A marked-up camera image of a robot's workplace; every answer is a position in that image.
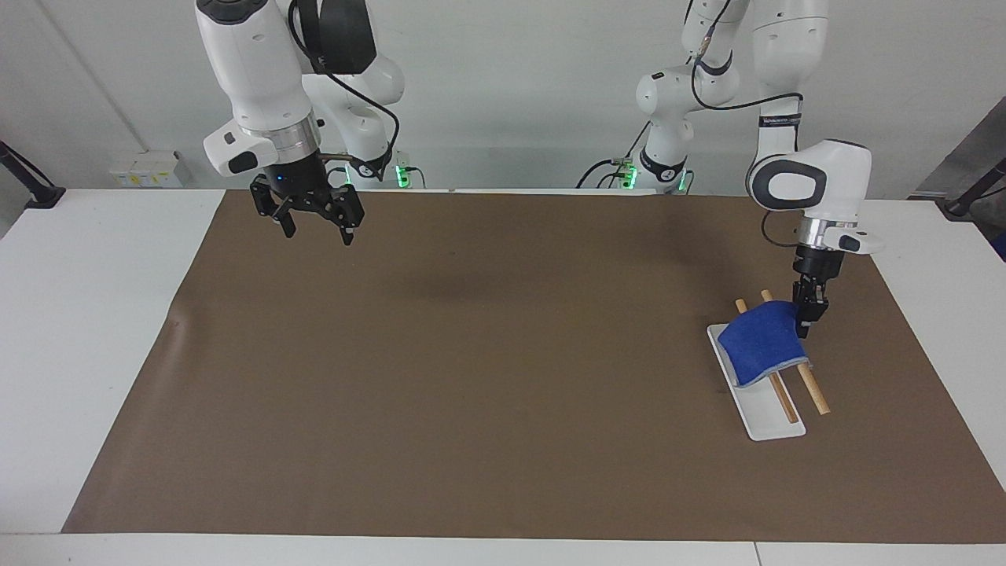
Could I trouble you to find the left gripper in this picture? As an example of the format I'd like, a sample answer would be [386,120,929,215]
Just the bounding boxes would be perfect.
[792,245,844,300]

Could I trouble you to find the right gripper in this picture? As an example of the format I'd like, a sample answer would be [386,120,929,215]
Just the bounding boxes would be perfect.
[249,154,365,247]

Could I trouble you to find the blue towel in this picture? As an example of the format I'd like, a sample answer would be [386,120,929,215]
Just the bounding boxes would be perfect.
[717,300,811,388]

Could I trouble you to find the white rack with wooden rods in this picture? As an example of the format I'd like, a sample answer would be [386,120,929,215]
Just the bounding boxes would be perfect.
[707,289,832,442]

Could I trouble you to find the white socket box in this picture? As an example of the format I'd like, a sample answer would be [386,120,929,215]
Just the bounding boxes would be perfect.
[108,150,185,189]

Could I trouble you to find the black stand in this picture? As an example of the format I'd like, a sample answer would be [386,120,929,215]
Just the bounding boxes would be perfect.
[0,140,67,210]
[942,156,1006,220]

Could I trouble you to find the black cable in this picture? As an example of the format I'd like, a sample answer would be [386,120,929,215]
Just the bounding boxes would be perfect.
[684,0,806,251]
[287,0,402,188]
[575,157,623,190]

